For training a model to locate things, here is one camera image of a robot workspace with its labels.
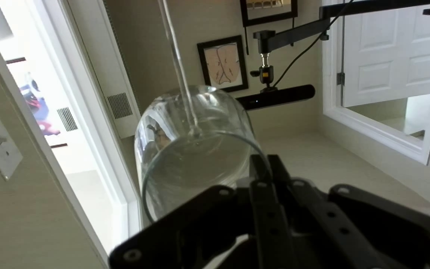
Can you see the large dark picture frame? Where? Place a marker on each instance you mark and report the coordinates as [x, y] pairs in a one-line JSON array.
[[268, 10]]

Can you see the square grey wall plate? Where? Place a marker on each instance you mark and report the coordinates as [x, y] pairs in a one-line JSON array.
[[119, 104]]

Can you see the white panelled door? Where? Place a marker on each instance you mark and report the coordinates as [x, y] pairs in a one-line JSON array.
[[394, 49]]

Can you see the black ball head mount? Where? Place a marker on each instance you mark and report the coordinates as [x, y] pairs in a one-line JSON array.
[[262, 71]]

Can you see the black stereo camera bar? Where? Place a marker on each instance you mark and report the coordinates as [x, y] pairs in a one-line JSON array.
[[276, 97]]

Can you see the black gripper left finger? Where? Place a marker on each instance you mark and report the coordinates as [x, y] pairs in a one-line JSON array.
[[189, 224]]

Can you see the colourful red blue object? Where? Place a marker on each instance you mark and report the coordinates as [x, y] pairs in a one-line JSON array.
[[36, 106]]

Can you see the small grey wall plate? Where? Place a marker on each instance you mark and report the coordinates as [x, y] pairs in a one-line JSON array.
[[67, 118]]

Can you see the clear water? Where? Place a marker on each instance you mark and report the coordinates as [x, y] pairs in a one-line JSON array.
[[179, 68]]

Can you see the sketch picture in dark frame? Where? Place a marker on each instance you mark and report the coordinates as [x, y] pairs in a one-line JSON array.
[[222, 62]]

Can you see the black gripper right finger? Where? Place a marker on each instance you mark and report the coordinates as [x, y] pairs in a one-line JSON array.
[[364, 228]]

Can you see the clear glass cup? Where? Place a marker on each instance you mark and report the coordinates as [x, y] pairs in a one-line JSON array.
[[200, 164]]

